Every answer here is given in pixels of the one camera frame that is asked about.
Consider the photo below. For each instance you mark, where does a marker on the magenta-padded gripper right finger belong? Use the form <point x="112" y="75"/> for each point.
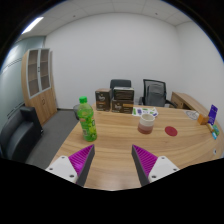
<point x="161" y="166"/>

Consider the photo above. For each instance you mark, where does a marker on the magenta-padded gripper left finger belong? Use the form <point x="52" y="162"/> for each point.
<point x="63" y="165"/>

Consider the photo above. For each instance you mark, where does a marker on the green drink bottle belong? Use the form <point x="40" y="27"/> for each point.
<point x="87" y="123"/>

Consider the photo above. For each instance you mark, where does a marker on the flat round red coaster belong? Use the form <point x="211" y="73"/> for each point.
<point x="171" y="131"/>

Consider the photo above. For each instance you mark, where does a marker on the white and brown mug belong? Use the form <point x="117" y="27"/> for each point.
<point x="146" y="124"/>

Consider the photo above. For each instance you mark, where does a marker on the black leather armchair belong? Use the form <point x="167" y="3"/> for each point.
<point x="20" y="133"/>

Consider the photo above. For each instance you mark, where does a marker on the grey waste bin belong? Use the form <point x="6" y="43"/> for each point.
<point x="76" y="111"/>

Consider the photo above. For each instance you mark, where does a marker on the white sticker sheet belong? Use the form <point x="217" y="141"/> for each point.
<point x="144" y="110"/>

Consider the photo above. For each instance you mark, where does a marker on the round grey pad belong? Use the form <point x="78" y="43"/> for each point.
<point x="192" y="115"/>

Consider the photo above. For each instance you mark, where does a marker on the small blue box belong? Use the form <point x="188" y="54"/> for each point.
<point x="214" y="135"/>

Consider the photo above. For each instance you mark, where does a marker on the small yellowish box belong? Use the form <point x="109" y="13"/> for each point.
<point x="209" y="127"/>

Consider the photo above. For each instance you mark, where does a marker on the small orange box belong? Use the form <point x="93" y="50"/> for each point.
<point x="203" y="119"/>

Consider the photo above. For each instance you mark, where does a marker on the small green box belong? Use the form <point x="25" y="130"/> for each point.
<point x="216" y="130"/>

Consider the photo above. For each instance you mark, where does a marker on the wooden shelf cabinet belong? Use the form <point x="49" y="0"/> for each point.
<point x="41" y="100"/>

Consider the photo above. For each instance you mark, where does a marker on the wooden side desk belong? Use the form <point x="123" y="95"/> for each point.
<point x="186" y="100"/>

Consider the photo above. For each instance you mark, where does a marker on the grey backpack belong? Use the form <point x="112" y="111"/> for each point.
<point x="155" y="95"/>

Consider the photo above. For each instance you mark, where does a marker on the purple standing card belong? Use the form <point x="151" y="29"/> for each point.
<point x="212" y="114"/>

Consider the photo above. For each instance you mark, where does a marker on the tall dark brown box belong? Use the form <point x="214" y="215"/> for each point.
<point x="103" y="99"/>

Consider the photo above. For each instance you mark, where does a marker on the flat dark brown box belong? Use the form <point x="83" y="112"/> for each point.
<point x="123" y="93"/>

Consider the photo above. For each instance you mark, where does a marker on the armless black office chair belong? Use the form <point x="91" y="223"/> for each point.
<point x="120" y="83"/>

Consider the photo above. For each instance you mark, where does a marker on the long ceiling light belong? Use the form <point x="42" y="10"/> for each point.
<point x="32" y="25"/>

